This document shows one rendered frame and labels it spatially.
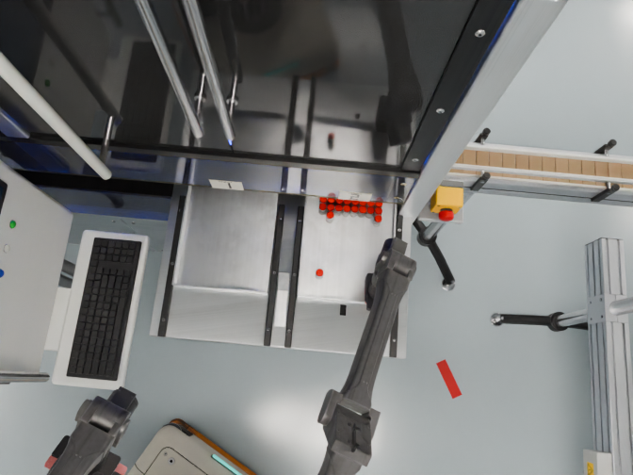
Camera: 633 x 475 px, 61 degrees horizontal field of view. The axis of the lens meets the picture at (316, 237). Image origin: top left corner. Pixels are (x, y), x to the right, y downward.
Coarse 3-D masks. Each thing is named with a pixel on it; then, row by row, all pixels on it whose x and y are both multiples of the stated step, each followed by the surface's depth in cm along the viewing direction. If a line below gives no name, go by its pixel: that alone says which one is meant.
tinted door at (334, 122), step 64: (256, 0) 72; (320, 0) 71; (384, 0) 70; (448, 0) 69; (256, 64) 87; (320, 64) 86; (384, 64) 84; (256, 128) 110; (320, 128) 108; (384, 128) 105
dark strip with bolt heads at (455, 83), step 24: (480, 0) 68; (504, 0) 68; (480, 24) 72; (456, 48) 78; (480, 48) 77; (456, 72) 84; (456, 96) 91; (432, 120) 99; (432, 144) 109; (408, 168) 122
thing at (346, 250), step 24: (312, 216) 154; (336, 216) 154; (384, 216) 155; (312, 240) 152; (336, 240) 153; (360, 240) 153; (384, 240) 153; (312, 264) 151; (336, 264) 151; (360, 264) 151; (312, 288) 149; (336, 288) 149; (360, 288) 149
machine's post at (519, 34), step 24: (528, 0) 67; (552, 0) 66; (504, 24) 72; (528, 24) 71; (504, 48) 76; (528, 48) 76; (480, 72) 83; (504, 72) 82; (480, 96) 89; (456, 120) 98; (480, 120) 97; (456, 144) 107; (432, 168) 119; (432, 192) 134; (408, 216) 154
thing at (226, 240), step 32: (192, 192) 155; (224, 192) 156; (256, 192) 156; (192, 224) 153; (224, 224) 153; (256, 224) 153; (192, 256) 150; (224, 256) 151; (256, 256) 151; (224, 288) 145; (256, 288) 148
